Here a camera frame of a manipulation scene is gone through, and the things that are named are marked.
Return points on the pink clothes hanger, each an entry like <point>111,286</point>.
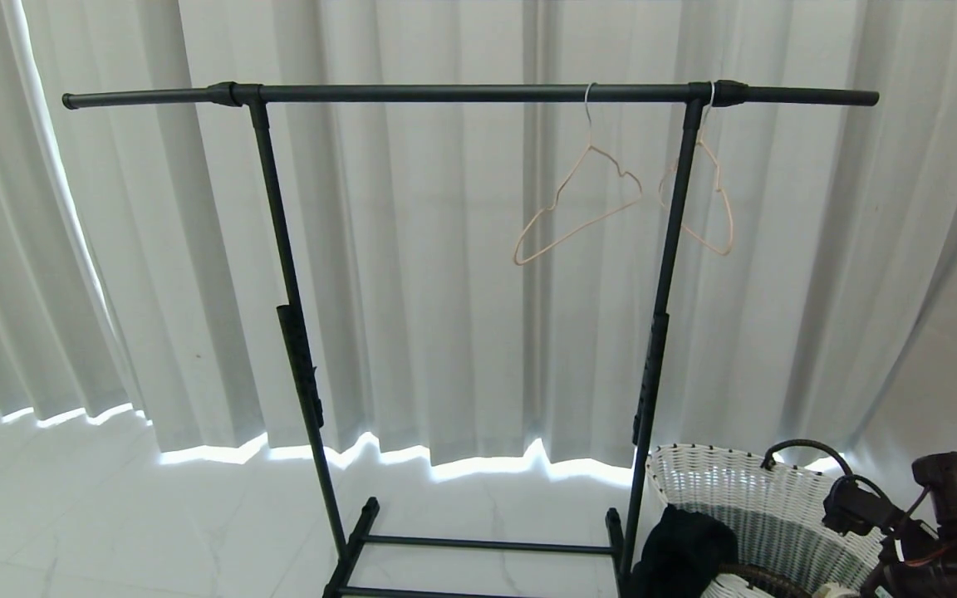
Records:
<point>728,224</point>
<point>590,143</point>

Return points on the black garment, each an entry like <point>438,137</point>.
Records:
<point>678,548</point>

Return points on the white laundry basket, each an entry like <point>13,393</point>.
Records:
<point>744,498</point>

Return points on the white curtain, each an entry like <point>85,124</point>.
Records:
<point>445,249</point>

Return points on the black clothes rack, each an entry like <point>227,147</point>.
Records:
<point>462,93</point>

